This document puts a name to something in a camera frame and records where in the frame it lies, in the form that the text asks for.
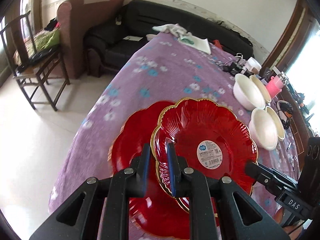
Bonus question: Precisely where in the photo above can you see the black cables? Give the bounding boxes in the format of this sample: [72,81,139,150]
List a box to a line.
[219,53,248,75]

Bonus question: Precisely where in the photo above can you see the small cream bowl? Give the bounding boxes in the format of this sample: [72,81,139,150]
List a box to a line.
[265,105,286,140]

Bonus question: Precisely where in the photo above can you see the white crumpled cloth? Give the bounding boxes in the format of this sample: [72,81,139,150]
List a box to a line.
[152,23,193,43]

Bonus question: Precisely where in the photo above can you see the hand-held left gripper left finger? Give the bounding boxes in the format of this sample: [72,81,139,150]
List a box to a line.
[29,144,151,240]

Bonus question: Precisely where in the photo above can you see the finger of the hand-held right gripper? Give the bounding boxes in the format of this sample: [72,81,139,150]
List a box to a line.
[246,162,298,201]

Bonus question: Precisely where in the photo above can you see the black leather sofa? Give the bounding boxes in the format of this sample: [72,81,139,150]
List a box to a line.
[84,0,254,78]

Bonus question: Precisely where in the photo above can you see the green cushion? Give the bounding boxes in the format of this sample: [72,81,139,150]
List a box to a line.
[34,29,61,51]

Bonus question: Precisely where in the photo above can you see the purple floral tablecloth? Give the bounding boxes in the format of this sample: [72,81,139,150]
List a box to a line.
[48,32,307,240]

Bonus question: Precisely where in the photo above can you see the white plastic jar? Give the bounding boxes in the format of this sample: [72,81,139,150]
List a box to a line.
[246,57,262,74]

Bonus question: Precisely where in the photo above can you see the wooden door frame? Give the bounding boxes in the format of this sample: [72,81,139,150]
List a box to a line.
[259,0,320,81]

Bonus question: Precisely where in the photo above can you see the large white bowl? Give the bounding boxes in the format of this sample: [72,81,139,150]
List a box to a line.
[233,73,266,111]

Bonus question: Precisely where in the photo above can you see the black bag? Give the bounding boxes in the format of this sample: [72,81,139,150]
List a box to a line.
[28,49,55,63]

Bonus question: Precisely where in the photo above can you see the small white bowl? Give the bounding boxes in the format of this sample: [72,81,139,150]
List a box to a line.
[248,108,279,151]

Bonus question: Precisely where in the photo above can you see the large cream bowl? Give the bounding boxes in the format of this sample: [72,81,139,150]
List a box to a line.
[249,75,272,103]

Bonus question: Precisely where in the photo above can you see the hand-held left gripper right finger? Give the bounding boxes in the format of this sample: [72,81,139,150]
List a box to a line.
[167,143,292,240]

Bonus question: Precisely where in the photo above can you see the red plate with white label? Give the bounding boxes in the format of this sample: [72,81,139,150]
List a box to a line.
[151,97,258,213]

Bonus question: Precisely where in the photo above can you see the pink sleeved bottle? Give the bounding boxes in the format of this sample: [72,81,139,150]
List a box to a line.
[265,76,286,98]

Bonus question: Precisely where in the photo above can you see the dark wooden chair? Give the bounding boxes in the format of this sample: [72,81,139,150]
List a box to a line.
[0,10,71,112]

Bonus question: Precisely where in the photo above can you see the dark clothes pile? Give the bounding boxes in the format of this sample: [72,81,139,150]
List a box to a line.
[44,18,61,31]

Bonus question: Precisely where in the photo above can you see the brown armchair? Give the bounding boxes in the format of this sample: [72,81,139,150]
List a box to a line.
[57,0,125,79]

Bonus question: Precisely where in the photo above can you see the red scalloped glass plate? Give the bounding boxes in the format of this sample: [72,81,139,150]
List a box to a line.
[107,101,220,240]

